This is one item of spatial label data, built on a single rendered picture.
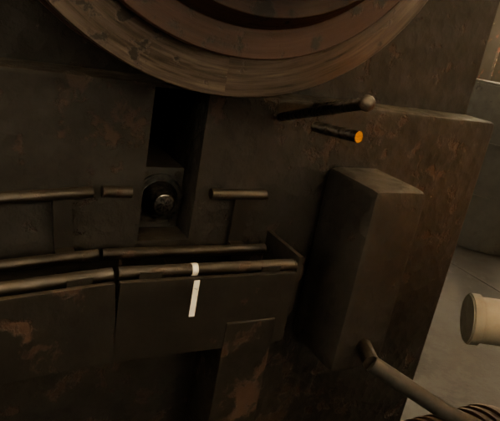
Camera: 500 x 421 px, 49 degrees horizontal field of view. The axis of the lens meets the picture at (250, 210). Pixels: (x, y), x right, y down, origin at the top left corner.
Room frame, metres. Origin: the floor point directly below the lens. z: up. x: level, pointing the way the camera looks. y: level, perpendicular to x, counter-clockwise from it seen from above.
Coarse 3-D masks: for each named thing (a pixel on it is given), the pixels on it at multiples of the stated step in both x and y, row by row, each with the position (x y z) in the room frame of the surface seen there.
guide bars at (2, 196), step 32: (0, 192) 0.48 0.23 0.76; (32, 192) 0.49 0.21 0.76; (64, 192) 0.50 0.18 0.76; (128, 192) 0.53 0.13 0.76; (224, 192) 0.59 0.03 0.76; (256, 192) 0.61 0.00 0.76; (64, 224) 0.51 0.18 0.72; (32, 256) 0.47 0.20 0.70; (64, 256) 0.49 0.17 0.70; (96, 256) 0.50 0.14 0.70; (128, 256) 0.52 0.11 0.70; (160, 256) 0.53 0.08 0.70
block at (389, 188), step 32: (352, 192) 0.61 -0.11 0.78; (384, 192) 0.59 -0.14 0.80; (416, 192) 0.61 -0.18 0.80; (320, 224) 0.65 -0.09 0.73; (352, 224) 0.60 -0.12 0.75; (384, 224) 0.59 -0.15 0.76; (416, 224) 0.61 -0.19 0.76; (320, 256) 0.64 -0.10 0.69; (352, 256) 0.59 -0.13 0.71; (384, 256) 0.59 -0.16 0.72; (320, 288) 0.62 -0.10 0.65; (352, 288) 0.58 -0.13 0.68; (384, 288) 0.60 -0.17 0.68; (320, 320) 0.61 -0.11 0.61; (352, 320) 0.58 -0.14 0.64; (384, 320) 0.61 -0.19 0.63; (320, 352) 0.60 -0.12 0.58; (352, 352) 0.59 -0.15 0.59
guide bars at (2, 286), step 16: (80, 272) 0.44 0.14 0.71; (96, 272) 0.44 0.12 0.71; (112, 272) 0.45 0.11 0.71; (128, 272) 0.45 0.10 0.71; (144, 272) 0.46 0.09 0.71; (160, 272) 0.47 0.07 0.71; (176, 272) 0.48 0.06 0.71; (192, 272) 0.48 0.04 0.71; (208, 272) 0.49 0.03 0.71; (224, 272) 0.50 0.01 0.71; (0, 288) 0.40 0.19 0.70; (16, 288) 0.41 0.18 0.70; (32, 288) 0.41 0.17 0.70; (48, 288) 0.42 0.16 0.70
